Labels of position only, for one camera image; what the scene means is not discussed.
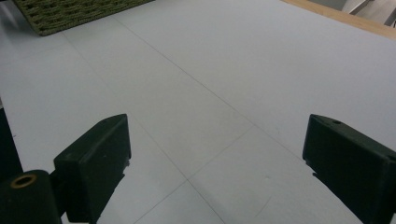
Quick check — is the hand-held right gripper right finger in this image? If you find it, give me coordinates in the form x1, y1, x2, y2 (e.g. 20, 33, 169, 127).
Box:
302, 113, 396, 224

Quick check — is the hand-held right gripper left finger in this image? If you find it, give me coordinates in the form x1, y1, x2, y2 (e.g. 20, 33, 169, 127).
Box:
53, 113, 133, 224

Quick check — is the green woven mat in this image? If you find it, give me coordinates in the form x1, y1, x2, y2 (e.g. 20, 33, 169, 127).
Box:
12, 0, 156, 37

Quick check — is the metal stand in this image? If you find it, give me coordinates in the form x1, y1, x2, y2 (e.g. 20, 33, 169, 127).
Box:
341, 0, 396, 27

